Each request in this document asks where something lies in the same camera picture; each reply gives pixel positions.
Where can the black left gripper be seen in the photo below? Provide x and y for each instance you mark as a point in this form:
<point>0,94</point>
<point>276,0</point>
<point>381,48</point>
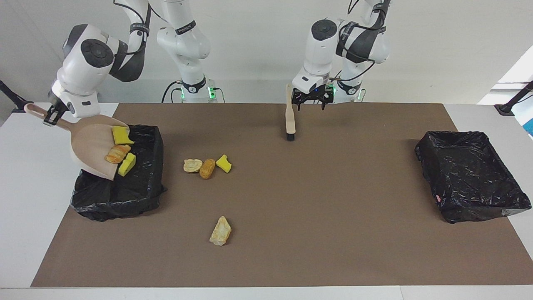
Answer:
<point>312,92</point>

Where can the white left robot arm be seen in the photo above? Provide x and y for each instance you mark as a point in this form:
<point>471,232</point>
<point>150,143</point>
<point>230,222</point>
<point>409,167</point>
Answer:
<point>320,50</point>

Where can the black-bagged bin with pink spot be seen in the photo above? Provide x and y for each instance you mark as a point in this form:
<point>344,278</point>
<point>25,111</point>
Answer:
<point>470,179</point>

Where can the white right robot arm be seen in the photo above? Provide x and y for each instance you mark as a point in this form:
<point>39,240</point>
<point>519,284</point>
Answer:
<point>83,71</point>

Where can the orange toasted croissant piece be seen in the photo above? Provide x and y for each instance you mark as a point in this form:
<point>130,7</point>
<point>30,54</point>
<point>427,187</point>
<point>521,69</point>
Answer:
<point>117,153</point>

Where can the brown bread roll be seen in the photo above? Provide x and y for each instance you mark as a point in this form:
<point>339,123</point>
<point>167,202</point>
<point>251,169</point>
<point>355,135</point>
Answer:
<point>207,168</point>

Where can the blue object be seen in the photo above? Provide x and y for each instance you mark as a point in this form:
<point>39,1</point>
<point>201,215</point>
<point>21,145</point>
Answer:
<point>530,127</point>

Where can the beige brush with black bristles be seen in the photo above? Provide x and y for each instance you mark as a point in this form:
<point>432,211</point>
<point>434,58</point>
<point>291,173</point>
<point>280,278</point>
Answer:
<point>290,118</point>

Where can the beige plastic dustpan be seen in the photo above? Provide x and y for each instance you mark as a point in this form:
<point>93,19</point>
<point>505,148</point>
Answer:
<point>89,146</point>

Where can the pale bread piece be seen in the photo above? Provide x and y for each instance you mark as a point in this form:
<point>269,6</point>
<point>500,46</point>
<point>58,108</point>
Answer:
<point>192,166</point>

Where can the bin lined with black bag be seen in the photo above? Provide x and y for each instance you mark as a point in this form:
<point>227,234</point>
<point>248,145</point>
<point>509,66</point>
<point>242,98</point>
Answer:
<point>137,191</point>

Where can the brown table mat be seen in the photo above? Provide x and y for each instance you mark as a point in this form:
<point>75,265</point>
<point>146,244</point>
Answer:
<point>374,250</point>

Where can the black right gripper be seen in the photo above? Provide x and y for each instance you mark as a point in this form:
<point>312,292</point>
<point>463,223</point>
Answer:
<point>58,109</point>

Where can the pale crusty bread chunk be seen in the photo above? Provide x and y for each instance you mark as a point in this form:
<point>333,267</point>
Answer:
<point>220,232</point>

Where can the yellow sponge piece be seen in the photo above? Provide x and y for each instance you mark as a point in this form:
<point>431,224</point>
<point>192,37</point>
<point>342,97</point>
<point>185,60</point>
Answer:
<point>224,164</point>
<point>127,165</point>
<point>121,135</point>

